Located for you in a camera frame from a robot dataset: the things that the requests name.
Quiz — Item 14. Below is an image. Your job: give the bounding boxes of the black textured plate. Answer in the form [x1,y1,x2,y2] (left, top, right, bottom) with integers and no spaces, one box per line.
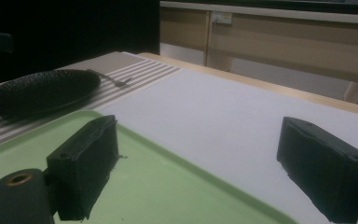
[0,68,102,118]

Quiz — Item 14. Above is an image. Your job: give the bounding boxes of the green tray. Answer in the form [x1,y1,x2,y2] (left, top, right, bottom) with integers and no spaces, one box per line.
[0,109,299,224]

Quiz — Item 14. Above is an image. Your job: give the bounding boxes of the grey striped placemat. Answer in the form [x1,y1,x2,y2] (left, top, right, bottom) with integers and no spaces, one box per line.
[0,50,183,151]

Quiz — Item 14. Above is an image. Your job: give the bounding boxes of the white wall socket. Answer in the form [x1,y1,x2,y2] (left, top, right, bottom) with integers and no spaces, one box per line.
[212,11,233,25]

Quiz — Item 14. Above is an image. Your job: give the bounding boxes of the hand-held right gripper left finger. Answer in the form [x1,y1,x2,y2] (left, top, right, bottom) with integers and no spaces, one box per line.
[46,114,120,222]

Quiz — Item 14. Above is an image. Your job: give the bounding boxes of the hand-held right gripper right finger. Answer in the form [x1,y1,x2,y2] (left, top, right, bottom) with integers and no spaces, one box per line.
[275,116,358,224]

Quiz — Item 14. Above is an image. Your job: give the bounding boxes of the white board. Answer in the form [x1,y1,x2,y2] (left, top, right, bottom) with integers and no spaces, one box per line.
[96,68,358,224]

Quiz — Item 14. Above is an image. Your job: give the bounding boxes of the wooden shelf unit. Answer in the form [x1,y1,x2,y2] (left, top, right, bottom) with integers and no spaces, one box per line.
[159,0,358,105]

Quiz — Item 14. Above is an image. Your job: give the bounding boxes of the light wooden table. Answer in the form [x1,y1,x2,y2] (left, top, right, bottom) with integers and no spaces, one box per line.
[136,51,358,119]

